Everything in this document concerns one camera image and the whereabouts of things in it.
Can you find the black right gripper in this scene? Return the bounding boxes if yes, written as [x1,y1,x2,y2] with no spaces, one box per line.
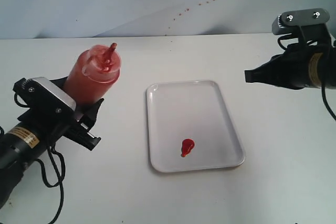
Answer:
[244,45,323,89]

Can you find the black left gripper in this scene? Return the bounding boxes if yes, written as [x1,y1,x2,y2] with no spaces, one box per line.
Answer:
[18,77,104,151]

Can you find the red sauce squeeze bottle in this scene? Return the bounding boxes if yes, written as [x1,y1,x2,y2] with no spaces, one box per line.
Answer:
[63,42,121,106]

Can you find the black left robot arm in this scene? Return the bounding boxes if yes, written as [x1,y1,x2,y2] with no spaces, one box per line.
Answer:
[1,77,103,205]

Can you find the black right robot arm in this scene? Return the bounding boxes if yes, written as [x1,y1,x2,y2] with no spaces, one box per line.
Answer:
[245,44,335,90]

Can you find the red sauce blob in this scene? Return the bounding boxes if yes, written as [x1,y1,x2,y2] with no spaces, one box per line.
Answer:
[181,138,195,157]

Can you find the white rectangular plastic tray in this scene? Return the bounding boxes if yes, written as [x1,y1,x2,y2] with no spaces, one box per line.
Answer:
[146,80,246,173]

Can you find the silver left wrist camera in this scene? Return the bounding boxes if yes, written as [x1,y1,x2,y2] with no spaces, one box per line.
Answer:
[13,77,76,122]

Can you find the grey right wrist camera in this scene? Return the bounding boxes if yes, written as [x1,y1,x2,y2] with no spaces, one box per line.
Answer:
[271,8,330,35]

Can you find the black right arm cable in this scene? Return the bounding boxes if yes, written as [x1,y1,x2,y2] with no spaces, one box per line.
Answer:
[277,34,336,120]

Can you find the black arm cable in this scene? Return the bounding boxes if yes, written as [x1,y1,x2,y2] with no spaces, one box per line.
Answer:
[0,92,66,224]
[277,34,336,120]

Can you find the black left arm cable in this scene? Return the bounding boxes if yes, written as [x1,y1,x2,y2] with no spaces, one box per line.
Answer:
[0,92,66,224]

